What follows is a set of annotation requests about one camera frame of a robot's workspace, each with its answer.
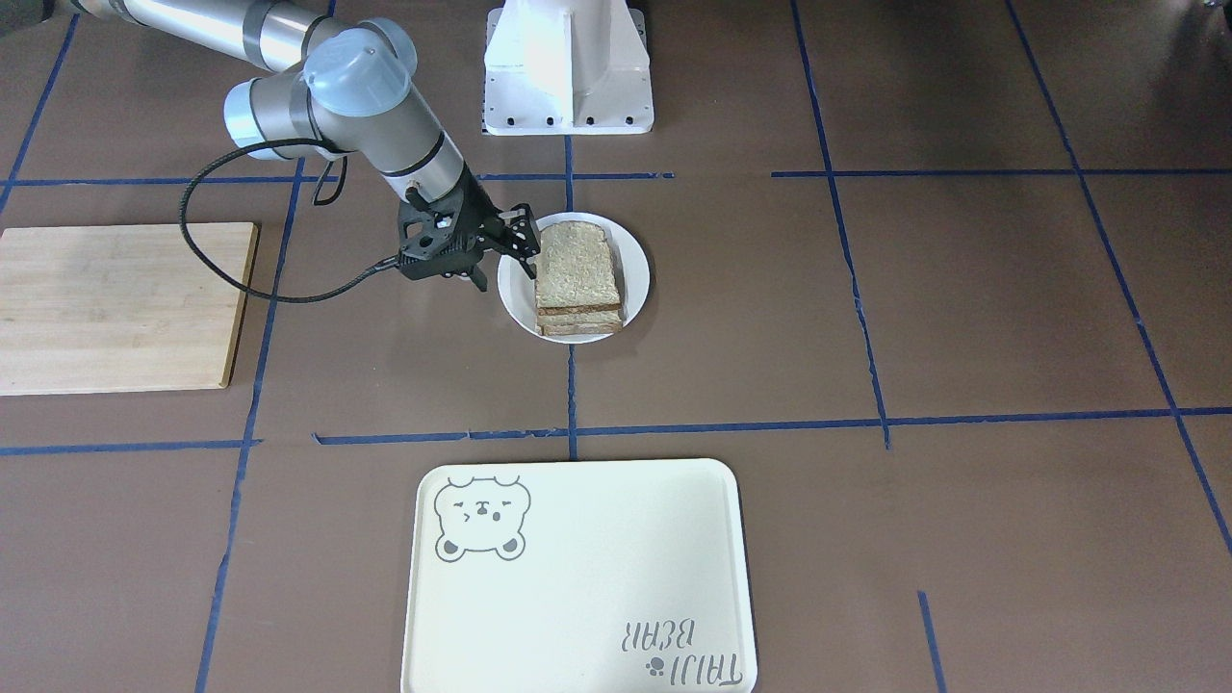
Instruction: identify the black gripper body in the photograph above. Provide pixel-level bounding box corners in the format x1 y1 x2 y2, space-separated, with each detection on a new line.
403 164 509 253

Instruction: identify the white post base plate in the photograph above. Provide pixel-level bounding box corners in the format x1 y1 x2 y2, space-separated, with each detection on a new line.
480 1 655 137

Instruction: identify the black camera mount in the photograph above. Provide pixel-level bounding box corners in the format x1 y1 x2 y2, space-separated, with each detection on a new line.
397 200 541 293

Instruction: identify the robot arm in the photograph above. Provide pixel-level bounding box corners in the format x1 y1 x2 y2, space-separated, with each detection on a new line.
18 1 540 291

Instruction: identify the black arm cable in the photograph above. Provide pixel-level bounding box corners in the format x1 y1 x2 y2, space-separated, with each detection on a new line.
179 139 403 305

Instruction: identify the bread slice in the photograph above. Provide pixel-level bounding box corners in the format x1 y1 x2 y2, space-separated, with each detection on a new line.
535 219 622 329
535 310 625 337

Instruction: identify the bamboo cutting board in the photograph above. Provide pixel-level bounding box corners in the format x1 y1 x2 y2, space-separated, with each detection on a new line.
1 222 257 398

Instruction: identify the cream bear tray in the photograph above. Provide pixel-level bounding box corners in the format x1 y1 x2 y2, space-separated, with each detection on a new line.
400 459 758 692

